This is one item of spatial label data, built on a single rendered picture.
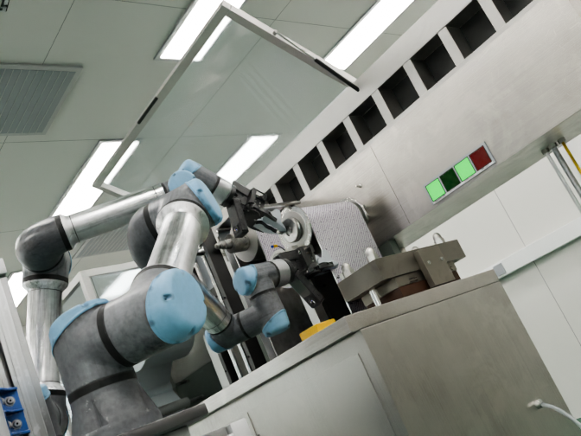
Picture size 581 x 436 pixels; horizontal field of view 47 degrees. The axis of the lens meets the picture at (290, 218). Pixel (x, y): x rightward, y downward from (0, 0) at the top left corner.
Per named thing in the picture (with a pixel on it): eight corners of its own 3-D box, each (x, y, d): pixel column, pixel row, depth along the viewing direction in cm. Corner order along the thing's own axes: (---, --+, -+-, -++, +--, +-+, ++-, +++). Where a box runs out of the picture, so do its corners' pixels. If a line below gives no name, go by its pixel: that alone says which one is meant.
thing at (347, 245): (339, 289, 192) (313, 233, 198) (390, 275, 208) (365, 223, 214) (341, 288, 192) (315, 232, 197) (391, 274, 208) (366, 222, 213)
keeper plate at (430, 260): (430, 288, 184) (412, 253, 187) (450, 282, 191) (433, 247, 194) (437, 285, 182) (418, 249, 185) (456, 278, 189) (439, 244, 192)
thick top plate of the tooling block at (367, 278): (346, 303, 185) (336, 283, 187) (429, 278, 212) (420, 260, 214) (383, 279, 174) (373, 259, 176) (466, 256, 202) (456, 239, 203)
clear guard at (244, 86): (99, 183, 276) (100, 182, 277) (205, 228, 298) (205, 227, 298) (225, 12, 205) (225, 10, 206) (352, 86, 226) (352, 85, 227)
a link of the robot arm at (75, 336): (93, 395, 119) (70, 326, 123) (155, 364, 117) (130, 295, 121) (51, 402, 108) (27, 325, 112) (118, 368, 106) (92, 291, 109)
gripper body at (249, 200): (270, 195, 200) (236, 176, 196) (264, 217, 195) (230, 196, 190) (256, 208, 205) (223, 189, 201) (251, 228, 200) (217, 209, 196)
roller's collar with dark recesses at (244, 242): (228, 256, 219) (221, 240, 221) (242, 253, 223) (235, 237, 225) (238, 248, 215) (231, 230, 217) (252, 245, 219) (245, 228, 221)
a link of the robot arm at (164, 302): (132, 381, 110) (176, 235, 159) (208, 343, 107) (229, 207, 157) (87, 330, 105) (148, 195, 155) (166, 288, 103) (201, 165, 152)
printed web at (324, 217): (282, 369, 215) (224, 232, 229) (331, 351, 231) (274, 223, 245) (358, 325, 189) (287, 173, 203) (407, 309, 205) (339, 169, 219)
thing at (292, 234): (298, 243, 198) (282, 242, 203) (303, 241, 199) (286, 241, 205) (296, 218, 198) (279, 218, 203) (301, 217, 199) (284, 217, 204)
